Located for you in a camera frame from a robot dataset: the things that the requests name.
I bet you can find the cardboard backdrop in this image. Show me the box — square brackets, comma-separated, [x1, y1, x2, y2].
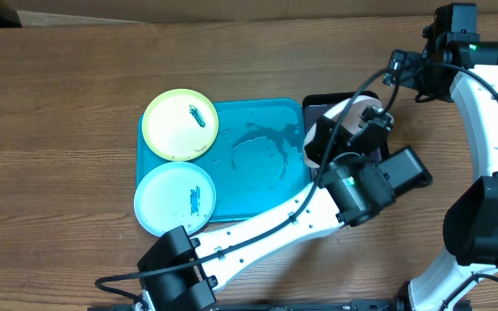
[6, 0, 498, 29]

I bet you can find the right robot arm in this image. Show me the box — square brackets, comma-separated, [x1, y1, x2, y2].
[383, 3, 498, 310]

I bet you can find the teal plastic tray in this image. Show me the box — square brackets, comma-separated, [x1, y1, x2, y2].
[136, 98, 315, 224]

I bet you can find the white plate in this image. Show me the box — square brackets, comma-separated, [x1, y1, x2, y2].
[303, 95, 383, 148]

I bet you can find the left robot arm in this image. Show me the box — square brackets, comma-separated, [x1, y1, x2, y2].
[137, 105, 431, 310]

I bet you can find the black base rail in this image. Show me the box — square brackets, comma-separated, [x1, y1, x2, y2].
[86, 299, 473, 311]

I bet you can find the light blue plate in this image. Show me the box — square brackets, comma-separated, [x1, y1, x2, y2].
[134, 162, 217, 237]

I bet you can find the yellow-rimmed plate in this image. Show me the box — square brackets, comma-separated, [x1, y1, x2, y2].
[141, 88, 220, 161]

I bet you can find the black plastic tray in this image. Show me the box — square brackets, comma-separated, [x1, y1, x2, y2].
[301, 90, 391, 182]

